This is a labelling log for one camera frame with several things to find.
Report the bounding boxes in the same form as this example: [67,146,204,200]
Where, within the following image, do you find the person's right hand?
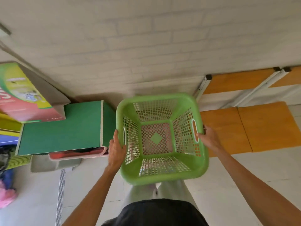
[195,124,223,154]

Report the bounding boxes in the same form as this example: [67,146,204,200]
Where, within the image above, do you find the person's left hand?
[108,129,127,172]

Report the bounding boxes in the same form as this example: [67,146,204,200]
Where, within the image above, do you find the green laundry basket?
[116,93,210,186]

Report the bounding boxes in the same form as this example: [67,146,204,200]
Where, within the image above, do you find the person's right forearm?
[213,148,301,226]

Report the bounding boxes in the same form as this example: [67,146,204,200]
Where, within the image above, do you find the person's left forearm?
[61,166,120,226]

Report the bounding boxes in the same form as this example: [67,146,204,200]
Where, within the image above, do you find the grey trousers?
[123,180,199,210]

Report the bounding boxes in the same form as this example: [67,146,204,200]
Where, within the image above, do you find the green wooden cabinet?
[15,100,117,156]

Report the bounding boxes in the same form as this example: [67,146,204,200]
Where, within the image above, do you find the white plastic bin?
[30,155,82,173]

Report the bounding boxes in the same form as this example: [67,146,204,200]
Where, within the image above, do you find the metal floor drain grate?
[55,169,65,226]

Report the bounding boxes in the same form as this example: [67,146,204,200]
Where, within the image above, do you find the black shirt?
[101,199,210,226]

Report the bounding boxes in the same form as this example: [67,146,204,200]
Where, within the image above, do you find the lime green waste bin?
[0,146,32,172]

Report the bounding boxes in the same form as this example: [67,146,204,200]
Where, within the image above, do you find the colourful cardboard box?
[0,61,71,122]

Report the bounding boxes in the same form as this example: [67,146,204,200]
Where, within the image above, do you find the blue cabinet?
[0,135,19,146]

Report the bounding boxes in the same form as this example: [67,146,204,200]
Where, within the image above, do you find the yellow cabinet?
[0,113,23,137]

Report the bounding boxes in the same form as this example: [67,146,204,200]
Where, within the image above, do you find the blue bag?
[0,168,14,190]

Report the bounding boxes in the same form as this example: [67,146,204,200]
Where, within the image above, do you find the pink bag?
[0,181,17,209]

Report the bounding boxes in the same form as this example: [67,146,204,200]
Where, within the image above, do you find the wooden table white metal frame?
[194,67,282,109]
[235,66,301,107]

